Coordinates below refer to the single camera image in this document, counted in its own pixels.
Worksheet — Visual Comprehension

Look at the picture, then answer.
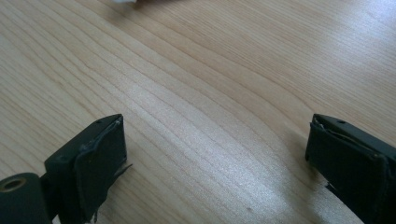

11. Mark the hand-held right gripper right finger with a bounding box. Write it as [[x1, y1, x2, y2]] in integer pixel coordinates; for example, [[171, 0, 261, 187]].
[[304, 113, 396, 224]]

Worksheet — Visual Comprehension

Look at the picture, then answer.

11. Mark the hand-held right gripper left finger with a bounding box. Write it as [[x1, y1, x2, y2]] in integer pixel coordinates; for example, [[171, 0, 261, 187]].
[[44, 113, 134, 224]]

